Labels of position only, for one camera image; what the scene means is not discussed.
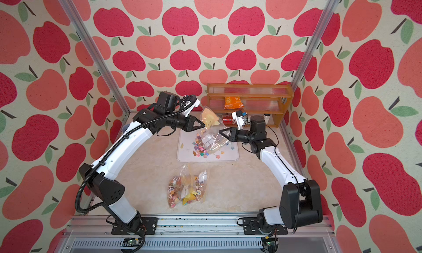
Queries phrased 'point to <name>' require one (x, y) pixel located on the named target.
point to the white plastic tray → (184, 142)
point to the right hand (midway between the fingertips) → (221, 135)
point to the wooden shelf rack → (271, 100)
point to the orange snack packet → (233, 103)
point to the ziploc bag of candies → (210, 125)
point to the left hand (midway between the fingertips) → (205, 128)
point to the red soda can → (228, 120)
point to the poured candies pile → (200, 149)
